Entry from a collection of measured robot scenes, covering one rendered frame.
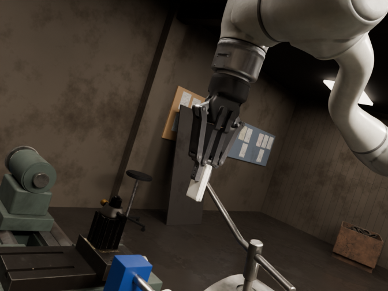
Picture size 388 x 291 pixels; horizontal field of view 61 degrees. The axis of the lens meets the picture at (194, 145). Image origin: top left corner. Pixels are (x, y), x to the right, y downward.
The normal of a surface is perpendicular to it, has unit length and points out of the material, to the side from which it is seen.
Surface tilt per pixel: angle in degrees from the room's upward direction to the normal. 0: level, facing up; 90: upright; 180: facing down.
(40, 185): 90
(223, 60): 90
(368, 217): 90
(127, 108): 90
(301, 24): 148
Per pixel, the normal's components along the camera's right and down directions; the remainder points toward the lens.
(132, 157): 0.73, 0.26
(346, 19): -0.33, 0.80
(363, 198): -0.61, -0.17
